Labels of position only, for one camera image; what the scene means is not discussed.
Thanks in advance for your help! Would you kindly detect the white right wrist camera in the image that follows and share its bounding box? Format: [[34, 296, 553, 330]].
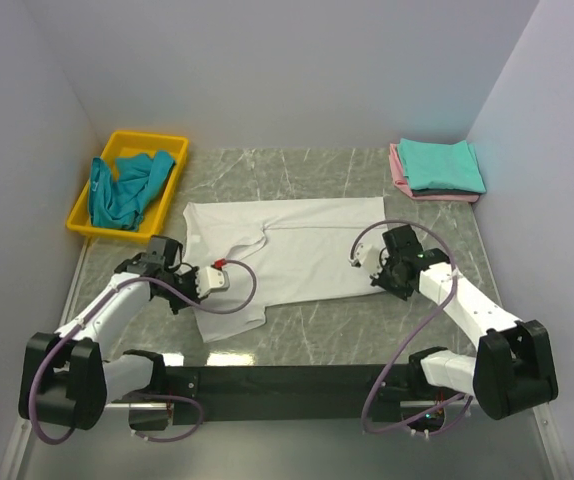
[[350, 243, 381, 275]]

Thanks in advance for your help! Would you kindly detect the turquoise folded t shirt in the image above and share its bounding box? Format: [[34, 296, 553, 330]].
[[396, 139, 486, 194]]

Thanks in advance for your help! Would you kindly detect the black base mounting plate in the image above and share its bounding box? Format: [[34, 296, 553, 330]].
[[113, 365, 456, 431]]

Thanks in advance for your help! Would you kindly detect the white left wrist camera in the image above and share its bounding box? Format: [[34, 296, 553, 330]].
[[195, 259, 230, 300]]

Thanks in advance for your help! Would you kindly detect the pink folded t shirt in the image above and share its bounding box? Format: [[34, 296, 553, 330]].
[[389, 143, 480, 204]]

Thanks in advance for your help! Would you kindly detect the aluminium rail frame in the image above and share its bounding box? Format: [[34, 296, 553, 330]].
[[0, 240, 573, 479]]

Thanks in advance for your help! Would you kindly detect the teal crumpled t shirt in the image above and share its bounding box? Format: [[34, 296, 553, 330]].
[[87, 151, 176, 231]]

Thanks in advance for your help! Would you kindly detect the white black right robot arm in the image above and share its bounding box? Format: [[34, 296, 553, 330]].
[[351, 225, 559, 420]]

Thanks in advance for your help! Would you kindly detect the white t shirt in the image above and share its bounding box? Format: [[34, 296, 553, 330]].
[[183, 197, 385, 342]]

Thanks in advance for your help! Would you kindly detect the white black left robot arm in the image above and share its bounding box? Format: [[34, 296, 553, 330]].
[[18, 236, 198, 431]]

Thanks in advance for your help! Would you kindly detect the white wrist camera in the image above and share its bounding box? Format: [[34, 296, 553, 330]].
[[195, 259, 230, 300], [350, 243, 381, 275]]

